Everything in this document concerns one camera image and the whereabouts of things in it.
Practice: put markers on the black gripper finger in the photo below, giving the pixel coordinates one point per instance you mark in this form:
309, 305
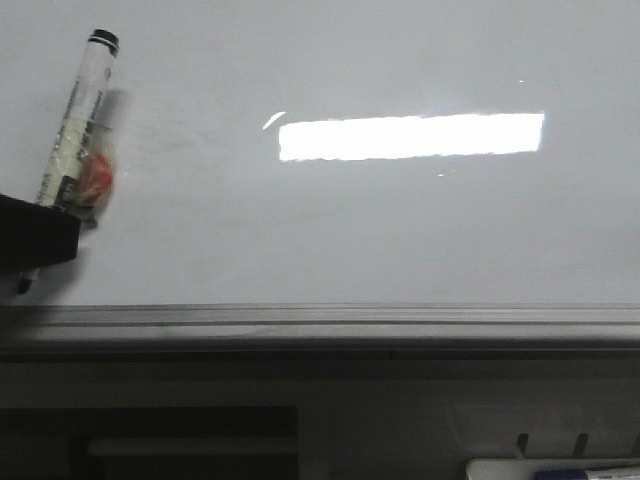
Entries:
35, 236

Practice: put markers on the white black whiteboard marker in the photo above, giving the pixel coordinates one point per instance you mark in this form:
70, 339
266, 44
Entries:
71, 148

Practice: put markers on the red magnet taped to marker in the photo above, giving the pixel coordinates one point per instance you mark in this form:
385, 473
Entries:
94, 189

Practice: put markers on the white glossy whiteboard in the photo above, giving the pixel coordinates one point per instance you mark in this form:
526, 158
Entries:
341, 151

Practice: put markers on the grey metal hook left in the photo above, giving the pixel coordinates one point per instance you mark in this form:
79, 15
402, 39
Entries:
521, 445

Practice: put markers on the grey metal hook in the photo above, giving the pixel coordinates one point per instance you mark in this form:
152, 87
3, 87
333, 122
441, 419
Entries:
580, 445
521, 445

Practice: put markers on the grey metal hook middle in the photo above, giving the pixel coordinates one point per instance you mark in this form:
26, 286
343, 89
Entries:
580, 445

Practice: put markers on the blue capped marker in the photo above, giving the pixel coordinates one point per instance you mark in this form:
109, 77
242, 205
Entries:
612, 473

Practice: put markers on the grey aluminium whiteboard frame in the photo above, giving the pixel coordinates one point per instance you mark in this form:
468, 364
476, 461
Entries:
32, 332

